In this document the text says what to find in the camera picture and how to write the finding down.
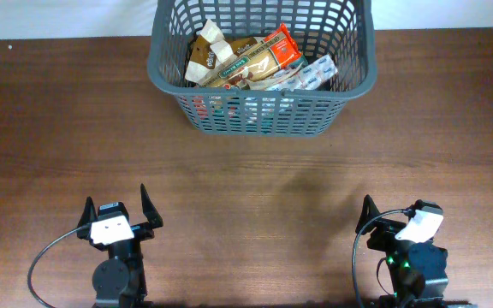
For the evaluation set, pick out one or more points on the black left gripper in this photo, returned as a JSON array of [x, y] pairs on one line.
[[142, 230]]

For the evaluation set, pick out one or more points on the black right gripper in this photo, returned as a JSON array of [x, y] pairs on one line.
[[381, 231]]

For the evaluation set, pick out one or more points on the multicolour tissue pack strip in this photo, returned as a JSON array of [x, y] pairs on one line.
[[310, 77]]

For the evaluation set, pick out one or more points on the San Remo spaghetti packet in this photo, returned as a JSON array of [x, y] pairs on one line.
[[247, 60]]

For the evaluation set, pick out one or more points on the beige Pantree mushroom pouch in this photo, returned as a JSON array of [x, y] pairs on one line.
[[208, 53]]

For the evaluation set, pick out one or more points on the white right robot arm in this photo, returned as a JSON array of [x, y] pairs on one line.
[[417, 267]]

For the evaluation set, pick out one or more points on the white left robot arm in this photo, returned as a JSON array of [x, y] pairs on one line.
[[120, 280]]

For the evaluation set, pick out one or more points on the grey plastic basket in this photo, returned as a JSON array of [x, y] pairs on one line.
[[343, 30]]

